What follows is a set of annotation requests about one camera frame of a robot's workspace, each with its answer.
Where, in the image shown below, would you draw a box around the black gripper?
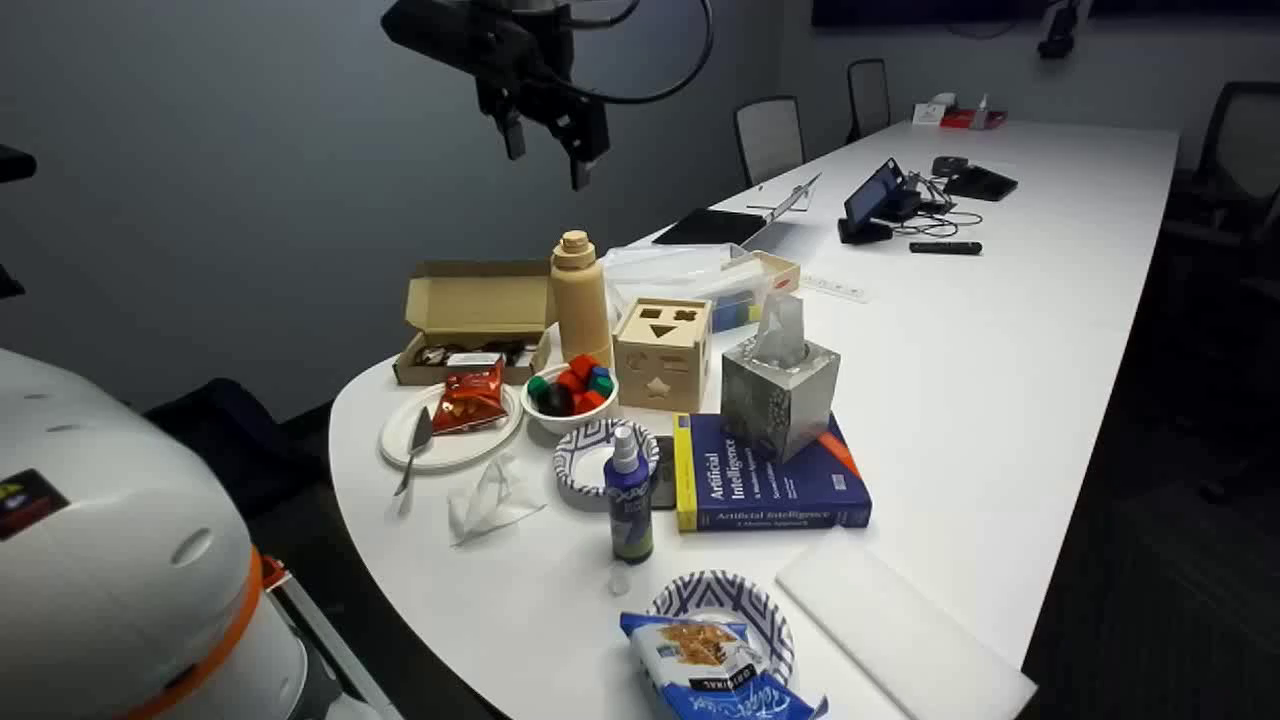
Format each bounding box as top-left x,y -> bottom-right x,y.
382,0 -> 609,192

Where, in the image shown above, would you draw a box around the beige bottle with lid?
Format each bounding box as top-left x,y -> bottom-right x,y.
552,229 -> 612,363

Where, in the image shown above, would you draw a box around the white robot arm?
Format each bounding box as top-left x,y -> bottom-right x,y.
0,0 -> 576,720

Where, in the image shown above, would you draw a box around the blue spray bottle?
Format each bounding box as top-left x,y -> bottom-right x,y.
606,425 -> 654,563

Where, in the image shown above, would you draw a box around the black flat notebook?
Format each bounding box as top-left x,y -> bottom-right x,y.
659,209 -> 764,243

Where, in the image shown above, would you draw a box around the open cardboard box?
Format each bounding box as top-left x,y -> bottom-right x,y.
392,261 -> 552,382

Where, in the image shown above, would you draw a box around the white office chair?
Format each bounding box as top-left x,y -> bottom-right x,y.
732,94 -> 806,182

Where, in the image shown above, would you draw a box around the clear plastic container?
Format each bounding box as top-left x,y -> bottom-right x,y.
606,243 -> 800,331

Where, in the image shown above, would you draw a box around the wooden shape sorter box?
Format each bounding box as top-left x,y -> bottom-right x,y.
612,294 -> 711,410

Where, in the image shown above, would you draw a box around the red snack packet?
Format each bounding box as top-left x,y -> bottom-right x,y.
433,363 -> 506,435

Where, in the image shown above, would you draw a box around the white bowl of coloured blocks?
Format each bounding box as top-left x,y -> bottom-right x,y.
520,350 -> 622,435

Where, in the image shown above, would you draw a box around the metal knife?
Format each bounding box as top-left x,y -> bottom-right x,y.
395,406 -> 433,496

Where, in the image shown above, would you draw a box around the dark office chair far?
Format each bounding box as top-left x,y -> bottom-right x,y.
849,60 -> 892,137

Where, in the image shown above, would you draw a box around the blue patterned paper plate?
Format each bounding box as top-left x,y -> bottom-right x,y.
552,420 -> 659,511

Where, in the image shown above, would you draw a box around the white plate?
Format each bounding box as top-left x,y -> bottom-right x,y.
382,382 -> 525,470

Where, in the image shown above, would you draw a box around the grey tissue box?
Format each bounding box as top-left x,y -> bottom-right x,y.
719,294 -> 839,459

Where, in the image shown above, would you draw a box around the clear crumpled plastic wrap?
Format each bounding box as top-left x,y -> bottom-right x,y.
447,456 -> 549,542

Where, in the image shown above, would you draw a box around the black remote control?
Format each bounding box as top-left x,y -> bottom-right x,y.
908,238 -> 986,255

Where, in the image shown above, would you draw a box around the blue and yellow book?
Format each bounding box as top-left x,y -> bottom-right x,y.
674,410 -> 872,531

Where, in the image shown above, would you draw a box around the red and white boxes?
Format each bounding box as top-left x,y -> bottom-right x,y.
912,93 -> 1007,131

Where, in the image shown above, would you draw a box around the black pouch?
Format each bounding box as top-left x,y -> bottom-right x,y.
932,157 -> 1018,201

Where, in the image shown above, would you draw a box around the blue patterned plate near edge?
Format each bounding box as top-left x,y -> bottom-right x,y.
654,568 -> 796,685

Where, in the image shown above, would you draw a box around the blue chips bag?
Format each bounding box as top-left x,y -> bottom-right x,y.
622,613 -> 826,720

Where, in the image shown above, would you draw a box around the black office chair right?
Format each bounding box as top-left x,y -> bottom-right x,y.
1159,77 -> 1280,502

